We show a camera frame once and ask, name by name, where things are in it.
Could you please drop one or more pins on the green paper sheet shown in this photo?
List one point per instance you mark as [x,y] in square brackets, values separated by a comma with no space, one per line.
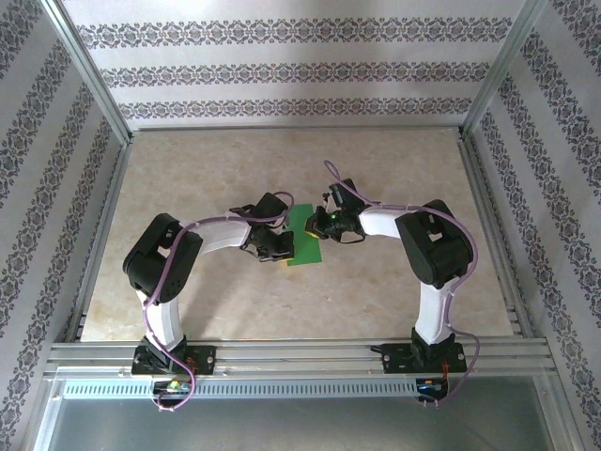
[307,253]

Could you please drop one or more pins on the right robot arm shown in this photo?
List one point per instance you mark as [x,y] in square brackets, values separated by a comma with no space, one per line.
[436,249]

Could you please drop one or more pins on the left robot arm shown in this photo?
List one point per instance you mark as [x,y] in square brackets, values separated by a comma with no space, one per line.
[159,258]

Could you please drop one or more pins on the grey metal sheet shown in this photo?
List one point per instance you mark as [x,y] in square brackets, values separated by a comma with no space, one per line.
[300,427]

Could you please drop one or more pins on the small circuit board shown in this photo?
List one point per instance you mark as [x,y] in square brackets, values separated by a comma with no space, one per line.
[429,387]
[174,386]

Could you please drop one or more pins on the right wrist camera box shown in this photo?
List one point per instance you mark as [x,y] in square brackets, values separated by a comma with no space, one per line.
[324,201]

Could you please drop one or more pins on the aluminium back rail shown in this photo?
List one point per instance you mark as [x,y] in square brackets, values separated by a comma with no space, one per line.
[296,128]

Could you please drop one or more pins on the aluminium mounting rail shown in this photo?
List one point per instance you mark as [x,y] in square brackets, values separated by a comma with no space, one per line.
[300,357]

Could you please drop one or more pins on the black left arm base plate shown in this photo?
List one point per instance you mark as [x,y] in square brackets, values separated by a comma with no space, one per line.
[204,359]

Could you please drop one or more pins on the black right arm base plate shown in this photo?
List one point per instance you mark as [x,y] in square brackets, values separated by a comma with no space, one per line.
[399,359]

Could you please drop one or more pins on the aluminium side rail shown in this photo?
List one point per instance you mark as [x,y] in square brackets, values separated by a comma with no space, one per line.
[488,211]
[107,216]

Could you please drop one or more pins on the aluminium frame post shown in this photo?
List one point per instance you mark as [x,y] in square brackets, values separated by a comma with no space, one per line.
[504,70]
[89,75]

